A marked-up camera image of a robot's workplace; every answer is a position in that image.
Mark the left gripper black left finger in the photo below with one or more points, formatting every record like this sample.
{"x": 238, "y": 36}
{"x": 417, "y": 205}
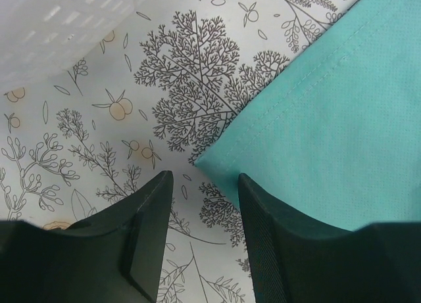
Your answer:
{"x": 114, "y": 255}

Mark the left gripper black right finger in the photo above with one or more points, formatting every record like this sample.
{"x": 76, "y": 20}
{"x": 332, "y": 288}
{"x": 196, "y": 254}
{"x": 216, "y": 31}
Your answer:
{"x": 296, "y": 258}

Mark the floral table mat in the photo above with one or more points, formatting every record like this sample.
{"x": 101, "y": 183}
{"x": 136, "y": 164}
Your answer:
{"x": 152, "y": 96}

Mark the teal t shirt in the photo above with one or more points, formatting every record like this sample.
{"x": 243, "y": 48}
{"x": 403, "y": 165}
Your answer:
{"x": 337, "y": 134}

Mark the white plastic basket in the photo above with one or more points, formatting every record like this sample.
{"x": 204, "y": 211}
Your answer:
{"x": 42, "y": 38}

